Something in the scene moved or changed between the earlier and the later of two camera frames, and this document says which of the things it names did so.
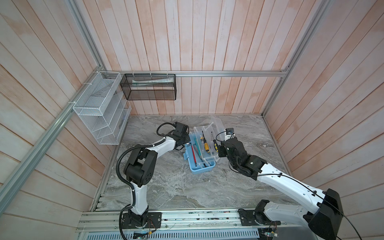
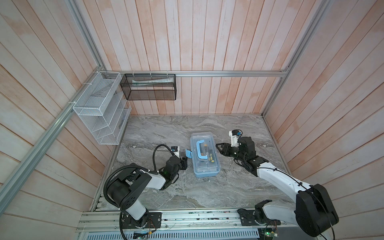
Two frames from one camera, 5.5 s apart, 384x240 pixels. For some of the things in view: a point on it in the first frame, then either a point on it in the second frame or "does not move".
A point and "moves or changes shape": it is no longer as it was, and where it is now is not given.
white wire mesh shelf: x=103 y=108 does not move
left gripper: x=187 y=138 -> x=184 y=163
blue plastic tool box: x=202 y=150 moves or changes shape
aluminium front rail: x=194 y=220 does not move
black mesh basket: x=149 y=86 does not move
